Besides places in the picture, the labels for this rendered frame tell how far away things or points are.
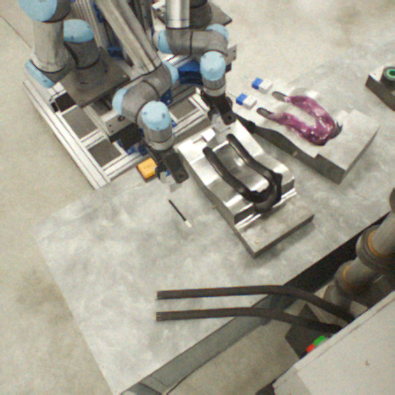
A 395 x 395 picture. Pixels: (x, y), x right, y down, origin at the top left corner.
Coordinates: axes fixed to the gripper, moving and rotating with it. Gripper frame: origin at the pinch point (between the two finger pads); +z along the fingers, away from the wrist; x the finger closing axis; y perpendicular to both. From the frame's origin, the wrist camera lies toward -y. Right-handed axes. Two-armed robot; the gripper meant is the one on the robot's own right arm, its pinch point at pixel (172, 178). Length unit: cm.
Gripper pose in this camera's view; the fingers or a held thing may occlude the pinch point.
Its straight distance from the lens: 153.7
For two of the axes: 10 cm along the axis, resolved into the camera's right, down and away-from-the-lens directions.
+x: -8.4, 5.0, -2.1
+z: 0.6, 4.7, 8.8
